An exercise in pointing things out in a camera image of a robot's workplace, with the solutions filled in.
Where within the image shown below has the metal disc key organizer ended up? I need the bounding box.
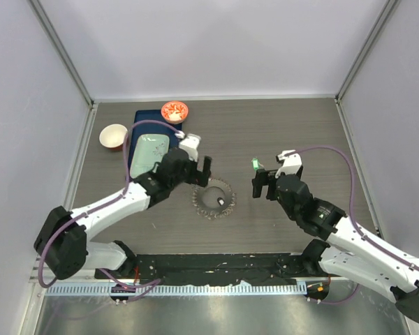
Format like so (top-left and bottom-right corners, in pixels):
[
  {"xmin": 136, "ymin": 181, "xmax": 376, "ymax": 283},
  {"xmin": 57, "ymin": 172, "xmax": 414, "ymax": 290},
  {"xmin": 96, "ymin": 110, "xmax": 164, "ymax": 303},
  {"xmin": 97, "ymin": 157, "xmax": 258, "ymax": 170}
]
[{"xmin": 192, "ymin": 178, "xmax": 237, "ymax": 220}]

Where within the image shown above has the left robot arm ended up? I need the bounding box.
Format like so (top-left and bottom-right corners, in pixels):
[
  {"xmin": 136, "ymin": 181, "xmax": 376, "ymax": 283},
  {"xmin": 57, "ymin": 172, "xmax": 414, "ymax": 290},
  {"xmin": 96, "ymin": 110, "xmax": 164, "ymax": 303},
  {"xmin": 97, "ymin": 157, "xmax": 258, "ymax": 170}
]
[{"xmin": 34, "ymin": 147, "xmax": 212, "ymax": 280}]

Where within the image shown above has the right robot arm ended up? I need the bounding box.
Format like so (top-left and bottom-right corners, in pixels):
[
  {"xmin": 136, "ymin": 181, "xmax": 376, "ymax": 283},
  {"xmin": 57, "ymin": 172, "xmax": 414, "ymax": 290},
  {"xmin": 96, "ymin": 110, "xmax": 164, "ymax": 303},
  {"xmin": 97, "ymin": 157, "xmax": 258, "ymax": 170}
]
[{"xmin": 252, "ymin": 169, "xmax": 419, "ymax": 324}]

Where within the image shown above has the green key tag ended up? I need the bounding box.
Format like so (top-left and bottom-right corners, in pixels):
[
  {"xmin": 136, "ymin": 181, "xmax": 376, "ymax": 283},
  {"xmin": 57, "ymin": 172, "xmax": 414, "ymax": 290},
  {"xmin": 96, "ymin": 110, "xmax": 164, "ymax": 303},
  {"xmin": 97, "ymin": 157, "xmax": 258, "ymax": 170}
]
[{"xmin": 251, "ymin": 158, "xmax": 263, "ymax": 171}]

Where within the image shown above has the light green rectangular plate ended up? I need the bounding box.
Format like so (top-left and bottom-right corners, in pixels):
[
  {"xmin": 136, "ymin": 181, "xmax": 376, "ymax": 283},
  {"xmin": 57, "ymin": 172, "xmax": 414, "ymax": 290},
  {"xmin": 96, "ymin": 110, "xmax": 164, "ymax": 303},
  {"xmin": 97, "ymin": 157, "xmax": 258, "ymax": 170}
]
[{"xmin": 129, "ymin": 134, "xmax": 170, "ymax": 179}]

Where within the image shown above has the blue tray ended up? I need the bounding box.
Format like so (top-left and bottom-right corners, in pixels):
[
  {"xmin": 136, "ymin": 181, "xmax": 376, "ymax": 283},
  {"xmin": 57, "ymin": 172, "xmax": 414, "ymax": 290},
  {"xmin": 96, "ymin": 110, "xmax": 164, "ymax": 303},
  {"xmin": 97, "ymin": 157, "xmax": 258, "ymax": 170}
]
[{"xmin": 128, "ymin": 110, "xmax": 182, "ymax": 168}]

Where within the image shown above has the red patterned bowl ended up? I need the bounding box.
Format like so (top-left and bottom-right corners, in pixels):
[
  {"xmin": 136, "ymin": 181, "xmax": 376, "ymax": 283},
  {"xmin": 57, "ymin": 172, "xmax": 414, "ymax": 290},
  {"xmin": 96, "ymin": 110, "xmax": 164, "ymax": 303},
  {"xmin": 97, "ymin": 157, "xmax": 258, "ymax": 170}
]
[{"xmin": 161, "ymin": 100, "xmax": 189, "ymax": 124}]

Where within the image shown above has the white and red bowl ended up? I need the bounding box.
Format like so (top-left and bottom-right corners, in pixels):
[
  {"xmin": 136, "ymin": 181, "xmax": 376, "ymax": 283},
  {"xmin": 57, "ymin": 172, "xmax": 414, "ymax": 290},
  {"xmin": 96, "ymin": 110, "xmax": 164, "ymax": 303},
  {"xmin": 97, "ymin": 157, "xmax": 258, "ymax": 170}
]
[{"xmin": 98, "ymin": 124, "xmax": 128, "ymax": 151}]

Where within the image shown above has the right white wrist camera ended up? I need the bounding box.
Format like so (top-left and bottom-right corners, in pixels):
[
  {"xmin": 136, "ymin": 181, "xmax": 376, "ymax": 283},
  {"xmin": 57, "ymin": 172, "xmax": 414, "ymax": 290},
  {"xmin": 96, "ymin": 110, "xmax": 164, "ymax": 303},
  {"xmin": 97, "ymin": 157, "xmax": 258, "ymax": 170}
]
[{"xmin": 275, "ymin": 149, "xmax": 302, "ymax": 179}]

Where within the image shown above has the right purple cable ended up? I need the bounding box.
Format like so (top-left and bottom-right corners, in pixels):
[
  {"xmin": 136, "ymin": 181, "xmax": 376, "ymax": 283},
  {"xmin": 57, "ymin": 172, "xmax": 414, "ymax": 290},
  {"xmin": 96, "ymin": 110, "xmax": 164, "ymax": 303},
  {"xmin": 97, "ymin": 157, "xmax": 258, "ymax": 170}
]
[{"xmin": 289, "ymin": 146, "xmax": 419, "ymax": 278}]

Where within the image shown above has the purple cable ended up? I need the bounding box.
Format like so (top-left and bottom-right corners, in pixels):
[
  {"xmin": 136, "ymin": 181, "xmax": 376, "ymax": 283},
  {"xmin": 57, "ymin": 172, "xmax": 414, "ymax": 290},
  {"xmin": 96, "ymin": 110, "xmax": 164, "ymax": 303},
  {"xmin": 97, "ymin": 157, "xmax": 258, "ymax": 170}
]
[
  {"xmin": 37, "ymin": 119, "xmax": 186, "ymax": 289},
  {"xmin": 289, "ymin": 146, "xmax": 419, "ymax": 278}
]

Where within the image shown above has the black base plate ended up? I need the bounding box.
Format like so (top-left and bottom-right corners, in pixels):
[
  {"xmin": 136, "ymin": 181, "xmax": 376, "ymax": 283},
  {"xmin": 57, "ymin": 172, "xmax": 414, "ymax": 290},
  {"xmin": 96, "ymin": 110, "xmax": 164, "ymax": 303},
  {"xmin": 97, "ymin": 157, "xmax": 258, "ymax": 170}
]
[{"xmin": 110, "ymin": 253, "xmax": 328, "ymax": 287}]

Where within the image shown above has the slotted cable duct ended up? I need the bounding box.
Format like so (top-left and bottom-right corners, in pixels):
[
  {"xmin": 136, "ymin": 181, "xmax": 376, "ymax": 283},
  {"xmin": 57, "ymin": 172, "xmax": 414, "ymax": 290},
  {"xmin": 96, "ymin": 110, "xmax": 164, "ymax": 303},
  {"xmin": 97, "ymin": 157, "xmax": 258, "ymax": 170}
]
[{"xmin": 45, "ymin": 281, "xmax": 307, "ymax": 297}]

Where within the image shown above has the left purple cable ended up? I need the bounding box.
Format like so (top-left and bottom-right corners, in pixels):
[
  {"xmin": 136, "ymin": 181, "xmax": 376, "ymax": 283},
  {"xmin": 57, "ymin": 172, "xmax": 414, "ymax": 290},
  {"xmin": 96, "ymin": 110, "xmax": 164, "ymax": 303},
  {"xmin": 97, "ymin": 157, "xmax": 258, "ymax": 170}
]
[{"xmin": 37, "ymin": 119, "xmax": 186, "ymax": 289}]

